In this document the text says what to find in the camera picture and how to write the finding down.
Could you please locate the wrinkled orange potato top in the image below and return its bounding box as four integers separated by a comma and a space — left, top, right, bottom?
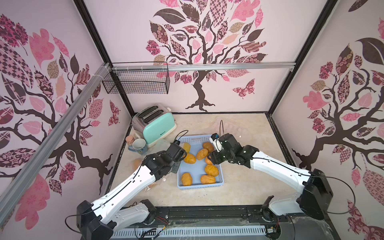
132, 159, 142, 171

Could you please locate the light blue perforated plastic basket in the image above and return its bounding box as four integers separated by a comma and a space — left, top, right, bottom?
177, 135, 224, 190

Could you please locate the clear blue zipper bag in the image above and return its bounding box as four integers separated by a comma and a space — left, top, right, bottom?
134, 164, 165, 192

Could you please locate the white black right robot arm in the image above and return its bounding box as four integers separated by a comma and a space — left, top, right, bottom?
209, 134, 334, 222

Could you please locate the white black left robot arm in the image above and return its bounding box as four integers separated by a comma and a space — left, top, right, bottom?
75, 140, 187, 240

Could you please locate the brown potato right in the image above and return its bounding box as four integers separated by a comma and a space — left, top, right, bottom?
203, 142, 215, 153

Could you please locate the reddish potato lower centre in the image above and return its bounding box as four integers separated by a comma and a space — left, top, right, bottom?
205, 158, 213, 165

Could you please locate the orange potato left lower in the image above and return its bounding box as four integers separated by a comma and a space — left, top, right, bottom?
205, 165, 220, 177

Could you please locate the orange potato left upper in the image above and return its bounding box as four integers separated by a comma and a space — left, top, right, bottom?
184, 153, 196, 164

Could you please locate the white blue ceramic mug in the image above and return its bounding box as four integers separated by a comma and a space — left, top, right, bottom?
128, 139, 148, 155

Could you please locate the yellow-green potato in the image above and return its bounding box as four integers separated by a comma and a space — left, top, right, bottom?
182, 143, 191, 154

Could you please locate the mint green silver toaster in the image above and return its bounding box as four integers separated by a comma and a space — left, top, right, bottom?
132, 104, 177, 148

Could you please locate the small pink cup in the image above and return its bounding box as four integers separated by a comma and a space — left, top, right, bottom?
125, 136, 135, 146

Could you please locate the white slotted cable duct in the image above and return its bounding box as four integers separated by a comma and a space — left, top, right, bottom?
111, 226, 267, 240

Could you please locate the black wire wall basket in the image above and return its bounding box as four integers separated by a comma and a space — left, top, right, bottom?
102, 61, 171, 95

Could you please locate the aluminium rail back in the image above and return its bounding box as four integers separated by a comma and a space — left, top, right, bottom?
112, 62, 296, 72

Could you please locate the aluminium rail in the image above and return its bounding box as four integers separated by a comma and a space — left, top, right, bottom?
112, 62, 296, 72
0, 62, 111, 226

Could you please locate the black base frame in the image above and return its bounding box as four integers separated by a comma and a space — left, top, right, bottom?
80, 203, 341, 240

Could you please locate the aluminium rail left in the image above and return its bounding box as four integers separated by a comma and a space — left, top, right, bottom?
0, 62, 111, 226

